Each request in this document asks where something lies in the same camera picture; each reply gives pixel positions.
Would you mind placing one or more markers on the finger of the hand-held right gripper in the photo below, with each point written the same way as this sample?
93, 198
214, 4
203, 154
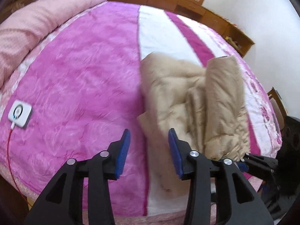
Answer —
260, 159
254, 171

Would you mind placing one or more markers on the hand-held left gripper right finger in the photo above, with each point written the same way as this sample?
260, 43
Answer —
174, 152

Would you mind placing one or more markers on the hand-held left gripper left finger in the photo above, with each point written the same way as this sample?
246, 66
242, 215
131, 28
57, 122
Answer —
123, 152

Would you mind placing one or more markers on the beige quilted down jacket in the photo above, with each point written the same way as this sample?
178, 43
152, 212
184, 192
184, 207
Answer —
168, 93

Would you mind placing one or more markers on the wooden chair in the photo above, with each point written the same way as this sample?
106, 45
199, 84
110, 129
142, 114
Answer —
277, 98

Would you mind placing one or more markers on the pink and white floral bedspread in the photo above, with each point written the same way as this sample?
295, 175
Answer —
82, 75

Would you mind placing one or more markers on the white square controller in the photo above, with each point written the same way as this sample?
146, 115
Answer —
20, 113

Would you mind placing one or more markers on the small yellow shelf ornaments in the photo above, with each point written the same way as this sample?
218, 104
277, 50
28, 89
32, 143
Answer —
232, 41

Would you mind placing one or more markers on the rolled pink checked quilt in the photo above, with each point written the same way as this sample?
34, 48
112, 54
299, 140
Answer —
35, 21

